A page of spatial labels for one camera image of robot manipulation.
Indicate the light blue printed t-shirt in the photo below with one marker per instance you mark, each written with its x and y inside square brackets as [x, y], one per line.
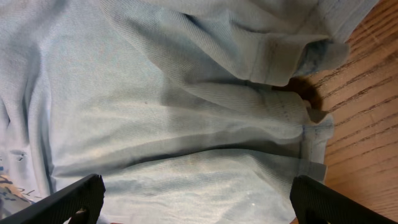
[178, 105]

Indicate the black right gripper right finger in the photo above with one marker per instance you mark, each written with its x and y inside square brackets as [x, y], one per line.
[315, 203]

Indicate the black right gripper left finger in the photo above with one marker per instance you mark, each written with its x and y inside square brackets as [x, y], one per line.
[80, 202]

